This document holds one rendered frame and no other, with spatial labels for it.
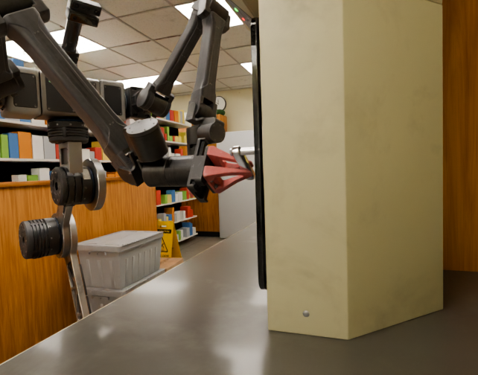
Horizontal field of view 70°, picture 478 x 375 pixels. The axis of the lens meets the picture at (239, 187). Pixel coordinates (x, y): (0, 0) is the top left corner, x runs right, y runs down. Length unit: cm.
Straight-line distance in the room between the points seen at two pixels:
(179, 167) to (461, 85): 60
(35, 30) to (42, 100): 59
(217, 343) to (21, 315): 233
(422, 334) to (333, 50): 40
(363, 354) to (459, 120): 55
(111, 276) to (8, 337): 68
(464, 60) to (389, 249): 49
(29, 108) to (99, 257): 162
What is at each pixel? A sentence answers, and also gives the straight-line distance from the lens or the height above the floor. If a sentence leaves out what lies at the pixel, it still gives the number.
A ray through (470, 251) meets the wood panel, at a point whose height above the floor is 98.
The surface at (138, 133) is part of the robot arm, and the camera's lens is 60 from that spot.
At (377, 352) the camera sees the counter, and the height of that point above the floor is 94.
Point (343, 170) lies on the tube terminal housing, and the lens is 47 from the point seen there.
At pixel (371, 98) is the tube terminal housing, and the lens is 51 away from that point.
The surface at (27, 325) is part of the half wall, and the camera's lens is 282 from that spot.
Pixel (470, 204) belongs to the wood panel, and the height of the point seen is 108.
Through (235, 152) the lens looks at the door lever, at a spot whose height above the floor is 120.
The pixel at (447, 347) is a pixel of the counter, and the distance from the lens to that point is 54.
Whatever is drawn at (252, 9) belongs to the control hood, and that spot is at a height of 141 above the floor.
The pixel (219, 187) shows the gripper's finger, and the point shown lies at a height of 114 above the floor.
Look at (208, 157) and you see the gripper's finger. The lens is 60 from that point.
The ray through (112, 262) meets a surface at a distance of 269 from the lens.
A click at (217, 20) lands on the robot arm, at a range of 122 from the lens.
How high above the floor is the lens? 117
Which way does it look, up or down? 3 degrees down
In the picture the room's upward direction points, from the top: 2 degrees counter-clockwise
